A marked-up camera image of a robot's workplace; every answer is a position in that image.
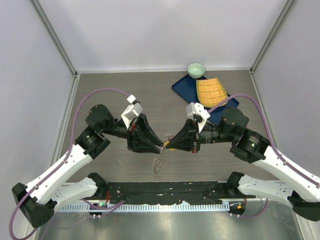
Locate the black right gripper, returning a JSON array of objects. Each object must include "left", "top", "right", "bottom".
[{"left": 166, "top": 116, "right": 236, "bottom": 153}]

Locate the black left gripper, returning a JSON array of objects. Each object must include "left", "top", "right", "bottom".
[{"left": 101, "top": 113, "right": 164, "bottom": 154}]

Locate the yellow key tag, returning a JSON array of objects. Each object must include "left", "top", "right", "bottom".
[{"left": 164, "top": 141, "right": 175, "bottom": 151}]

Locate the silver keyring chain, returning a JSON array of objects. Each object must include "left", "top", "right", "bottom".
[{"left": 152, "top": 133, "right": 173, "bottom": 175}]

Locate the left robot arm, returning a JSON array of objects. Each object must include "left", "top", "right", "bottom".
[{"left": 12, "top": 102, "right": 163, "bottom": 228}]

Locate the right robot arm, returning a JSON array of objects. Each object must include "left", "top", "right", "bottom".
[{"left": 166, "top": 107, "right": 320, "bottom": 222}]

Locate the dark blue tray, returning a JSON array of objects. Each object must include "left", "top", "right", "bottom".
[{"left": 171, "top": 74, "right": 240, "bottom": 124}]

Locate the yellow woven bamboo tray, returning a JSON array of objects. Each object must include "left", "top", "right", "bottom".
[{"left": 196, "top": 77, "right": 228, "bottom": 108}]

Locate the pale green bowl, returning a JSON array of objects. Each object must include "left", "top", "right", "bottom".
[{"left": 186, "top": 62, "right": 206, "bottom": 79}]

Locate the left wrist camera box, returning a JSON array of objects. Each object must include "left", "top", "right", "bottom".
[{"left": 121, "top": 94, "right": 143, "bottom": 129}]

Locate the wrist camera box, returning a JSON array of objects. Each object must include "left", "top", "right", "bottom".
[
  {"left": 121, "top": 94, "right": 143, "bottom": 129},
  {"left": 186, "top": 102, "right": 210, "bottom": 133}
]

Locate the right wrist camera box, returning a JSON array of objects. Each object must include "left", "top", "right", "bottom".
[{"left": 186, "top": 102, "right": 210, "bottom": 133}]

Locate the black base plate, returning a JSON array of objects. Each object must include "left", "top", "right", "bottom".
[{"left": 104, "top": 181, "right": 256, "bottom": 206}]

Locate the slotted cable duct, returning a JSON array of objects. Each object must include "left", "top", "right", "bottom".
[{"left": 59, "top": 201, "right": 230, "bottom": 213}]

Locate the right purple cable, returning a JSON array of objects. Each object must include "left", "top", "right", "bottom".
[{"left": 207, "top": 93, "right": 320, "bottom": 188}]

